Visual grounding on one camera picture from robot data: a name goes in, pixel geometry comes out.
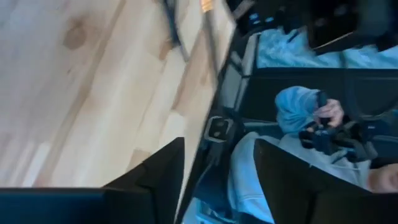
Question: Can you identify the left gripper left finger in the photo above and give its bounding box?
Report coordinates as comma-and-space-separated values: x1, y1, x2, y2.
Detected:
0, 136, 186, 224

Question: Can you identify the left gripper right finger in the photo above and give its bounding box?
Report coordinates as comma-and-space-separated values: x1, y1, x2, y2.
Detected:
253, 138, 398, 224

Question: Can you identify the black pencil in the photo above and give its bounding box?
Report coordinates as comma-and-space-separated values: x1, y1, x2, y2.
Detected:
163, 0, 190, 62

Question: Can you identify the person's hand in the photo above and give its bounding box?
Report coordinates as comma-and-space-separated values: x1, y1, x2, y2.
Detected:
312, 98, 345, 128

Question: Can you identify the person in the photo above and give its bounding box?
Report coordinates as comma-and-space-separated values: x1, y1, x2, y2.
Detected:
226, 85, 398, 224

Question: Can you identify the pale blue patterned fabric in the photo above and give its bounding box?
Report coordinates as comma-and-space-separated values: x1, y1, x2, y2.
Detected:
256, 26, 398, 69

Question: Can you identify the black labelled drawer cabinet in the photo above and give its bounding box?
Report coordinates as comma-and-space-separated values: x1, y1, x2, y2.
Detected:
236, 0, 280, 35

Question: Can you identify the black aluminium table frame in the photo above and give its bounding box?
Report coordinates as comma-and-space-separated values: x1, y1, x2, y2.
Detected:
174, 24, 259, 224

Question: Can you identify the black table-level camera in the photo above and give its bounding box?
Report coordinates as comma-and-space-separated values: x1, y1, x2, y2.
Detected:
203, 115, 234, 144

